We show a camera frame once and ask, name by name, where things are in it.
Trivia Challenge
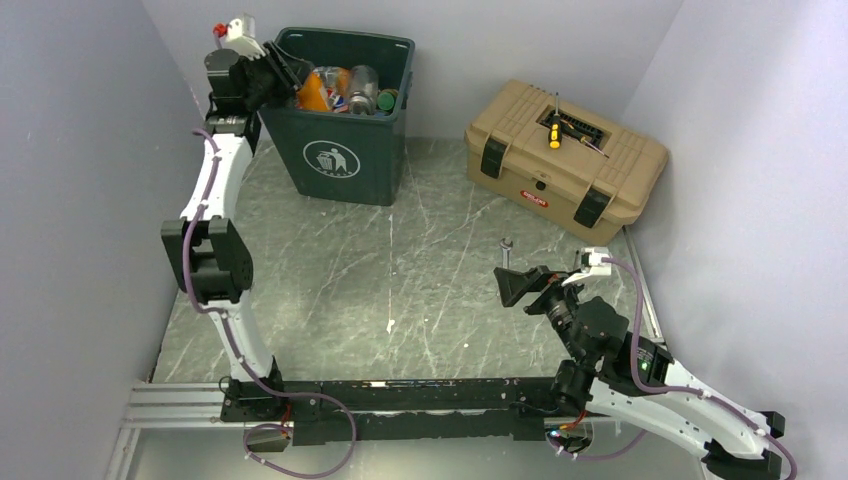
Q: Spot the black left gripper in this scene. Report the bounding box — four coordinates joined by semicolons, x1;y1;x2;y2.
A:
242;40;315;110

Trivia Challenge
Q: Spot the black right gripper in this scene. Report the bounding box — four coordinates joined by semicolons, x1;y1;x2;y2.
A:
493;264;589;365

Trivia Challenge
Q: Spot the orange bottle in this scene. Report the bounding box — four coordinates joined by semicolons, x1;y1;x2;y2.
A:
296;71;331;112

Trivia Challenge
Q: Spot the clear bottle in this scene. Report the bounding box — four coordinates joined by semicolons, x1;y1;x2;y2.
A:
347;65;379;115

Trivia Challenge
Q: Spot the pepsi bottle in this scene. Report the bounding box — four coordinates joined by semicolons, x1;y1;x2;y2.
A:
313;66;350;111

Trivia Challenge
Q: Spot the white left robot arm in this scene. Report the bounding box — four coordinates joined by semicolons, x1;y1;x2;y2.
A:
160;40;313;420

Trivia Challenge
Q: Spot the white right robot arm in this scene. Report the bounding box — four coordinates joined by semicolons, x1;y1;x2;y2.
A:
494;255;798;479

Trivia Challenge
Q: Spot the dark green trash bin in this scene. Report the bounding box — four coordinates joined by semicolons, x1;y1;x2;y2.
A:
260;27;415;206

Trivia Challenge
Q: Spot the silver open end wrench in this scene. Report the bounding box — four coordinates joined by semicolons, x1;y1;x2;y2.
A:
499;238;513;269

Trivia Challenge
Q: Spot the tan plastic toolbox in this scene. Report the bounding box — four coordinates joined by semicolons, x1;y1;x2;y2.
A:
464;80;670;245

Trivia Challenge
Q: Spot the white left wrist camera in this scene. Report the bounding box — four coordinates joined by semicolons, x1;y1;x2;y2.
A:
212;13;269;60

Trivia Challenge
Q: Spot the yellow handled screwdriver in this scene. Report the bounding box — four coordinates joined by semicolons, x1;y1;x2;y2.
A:
548;92;562;150

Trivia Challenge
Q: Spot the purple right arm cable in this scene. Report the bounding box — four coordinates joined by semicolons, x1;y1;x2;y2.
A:
599;256;799;480

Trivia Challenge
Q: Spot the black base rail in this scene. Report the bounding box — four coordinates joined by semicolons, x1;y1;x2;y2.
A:
220;377;578;446

